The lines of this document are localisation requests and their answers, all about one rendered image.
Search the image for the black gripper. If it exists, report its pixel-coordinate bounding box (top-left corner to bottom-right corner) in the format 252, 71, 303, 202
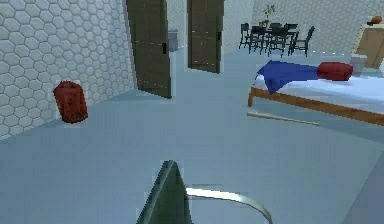
135, 159, 274, 224

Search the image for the pale wooden wand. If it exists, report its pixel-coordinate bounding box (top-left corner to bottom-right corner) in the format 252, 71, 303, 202
246, 111, 321, 127

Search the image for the blue blanket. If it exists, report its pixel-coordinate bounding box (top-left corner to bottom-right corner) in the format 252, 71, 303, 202
255, 59, 322, 96

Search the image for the wooden bed with white mattress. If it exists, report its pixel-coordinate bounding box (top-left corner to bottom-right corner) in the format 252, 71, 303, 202
247, 68, 384, 127

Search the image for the black dining chair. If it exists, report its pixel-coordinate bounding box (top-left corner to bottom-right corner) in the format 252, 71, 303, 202
249, 25, 270, 55
288, 25, 316, 58
238, 22, 252, 50
267, 26, 290, 59

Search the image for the red pillow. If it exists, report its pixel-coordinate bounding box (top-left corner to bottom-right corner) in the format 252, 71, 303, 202
316, 61, 354, 82

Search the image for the dark brown room door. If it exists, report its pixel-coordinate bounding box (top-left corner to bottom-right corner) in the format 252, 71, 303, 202
186, 0, 225, 75
125, 0, 173, 100

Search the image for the grey bin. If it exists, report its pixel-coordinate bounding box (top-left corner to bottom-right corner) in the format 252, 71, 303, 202
168, 28, 179, 53

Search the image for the black dining table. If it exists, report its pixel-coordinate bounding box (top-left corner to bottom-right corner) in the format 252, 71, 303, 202
253, 25, 300, 54

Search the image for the green house plant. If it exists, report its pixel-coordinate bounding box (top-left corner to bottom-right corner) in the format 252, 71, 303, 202
259, 4, 277, 28

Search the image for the light wooden cupboard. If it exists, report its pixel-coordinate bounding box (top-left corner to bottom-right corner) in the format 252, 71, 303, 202
352, 24, 384, 70

